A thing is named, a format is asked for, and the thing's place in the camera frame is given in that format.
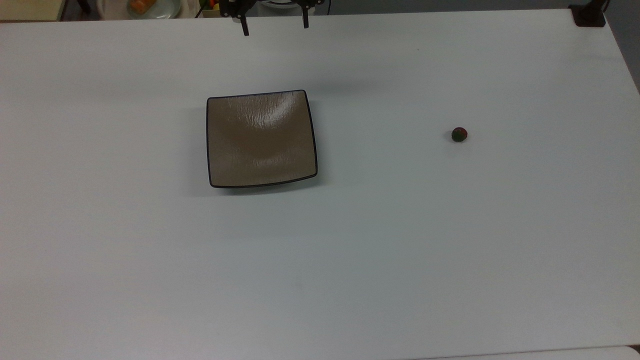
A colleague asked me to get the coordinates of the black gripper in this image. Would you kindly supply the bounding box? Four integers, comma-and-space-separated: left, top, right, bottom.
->
218, 0, 326, 37

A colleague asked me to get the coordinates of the clear plate with food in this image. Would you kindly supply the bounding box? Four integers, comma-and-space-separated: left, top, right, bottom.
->
126, 0, 182, 20

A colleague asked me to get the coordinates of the square brown ceramic plate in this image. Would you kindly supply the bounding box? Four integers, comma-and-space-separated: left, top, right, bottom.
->
206, 89, 319, 189

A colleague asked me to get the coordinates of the yellow box of items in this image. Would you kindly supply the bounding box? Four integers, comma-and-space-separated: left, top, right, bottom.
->
199, 0, 226, 19

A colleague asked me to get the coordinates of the light wooden table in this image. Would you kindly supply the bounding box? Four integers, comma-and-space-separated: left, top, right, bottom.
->
0, 0, 67, 22

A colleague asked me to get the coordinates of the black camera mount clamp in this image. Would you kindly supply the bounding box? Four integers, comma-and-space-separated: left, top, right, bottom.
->
568, 0, 608, 28

